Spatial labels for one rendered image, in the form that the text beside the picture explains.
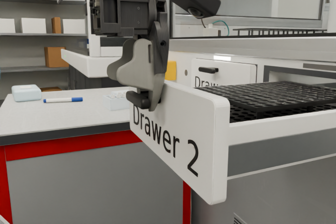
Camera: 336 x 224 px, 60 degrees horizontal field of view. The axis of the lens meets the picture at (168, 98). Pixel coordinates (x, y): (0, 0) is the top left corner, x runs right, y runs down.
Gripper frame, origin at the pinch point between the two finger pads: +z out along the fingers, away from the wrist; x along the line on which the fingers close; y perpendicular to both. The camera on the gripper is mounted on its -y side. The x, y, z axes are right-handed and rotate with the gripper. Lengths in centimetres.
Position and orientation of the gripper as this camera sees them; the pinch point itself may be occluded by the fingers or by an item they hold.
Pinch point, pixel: (151, 98)
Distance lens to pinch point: 40.1
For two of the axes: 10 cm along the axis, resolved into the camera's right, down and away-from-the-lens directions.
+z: 0.0, 9.8, 1.9
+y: -9.2, 0.8, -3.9
